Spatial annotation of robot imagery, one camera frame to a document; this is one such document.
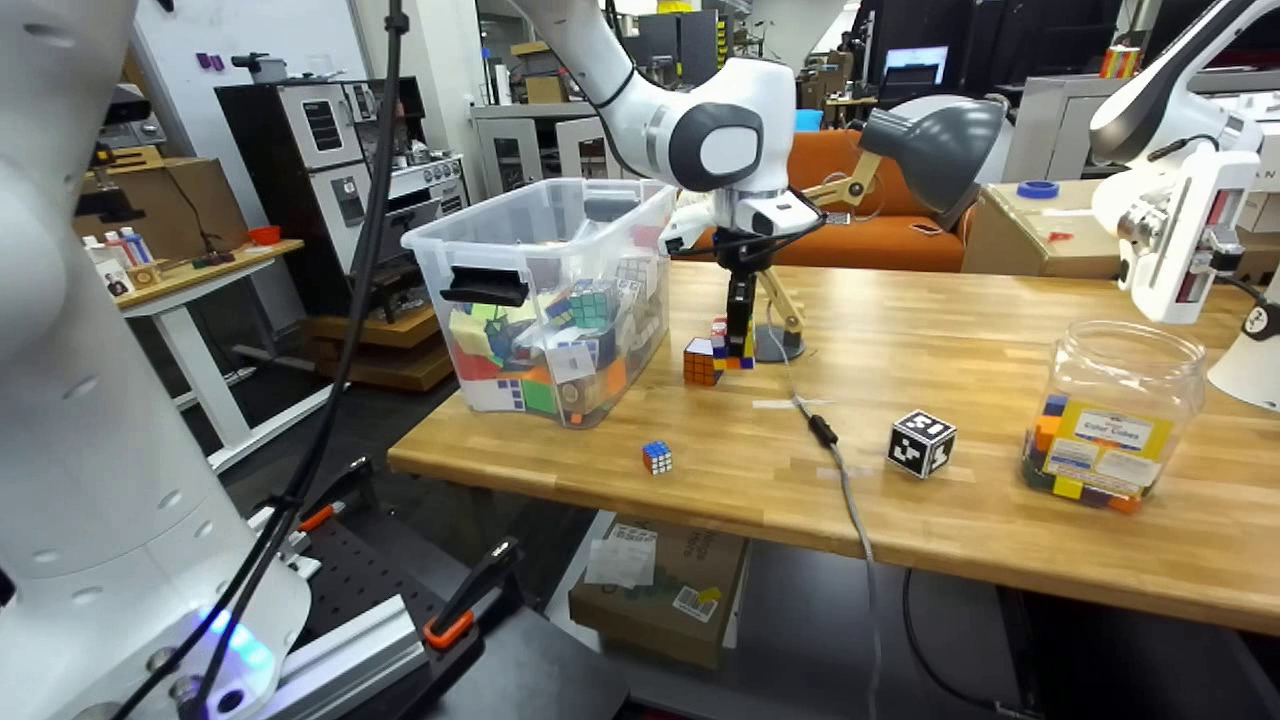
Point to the clear plastic storage box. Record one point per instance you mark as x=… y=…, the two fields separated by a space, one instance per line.
x=596 y=295

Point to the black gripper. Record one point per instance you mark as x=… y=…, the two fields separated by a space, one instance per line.
x=742 y=256

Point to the small blue orange cube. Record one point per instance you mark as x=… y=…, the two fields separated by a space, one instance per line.
x=657 y=458

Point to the clear jar of blocks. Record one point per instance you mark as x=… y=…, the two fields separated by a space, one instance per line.
x=1114 y=410

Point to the orange sofa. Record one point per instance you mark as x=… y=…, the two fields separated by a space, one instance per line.
x=883 y=228

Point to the cardboard box under table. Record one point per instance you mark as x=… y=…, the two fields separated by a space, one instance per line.
x=661 y=591

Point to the black box latch handle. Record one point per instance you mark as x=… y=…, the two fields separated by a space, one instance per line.
x=486 y=286

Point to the black white marker cube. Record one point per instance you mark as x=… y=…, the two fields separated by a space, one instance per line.
x=921 y=442

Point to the grey desk lamp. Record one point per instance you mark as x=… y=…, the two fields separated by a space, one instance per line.
x=940 y=145

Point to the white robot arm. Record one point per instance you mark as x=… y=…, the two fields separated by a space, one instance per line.
x=726 y=136

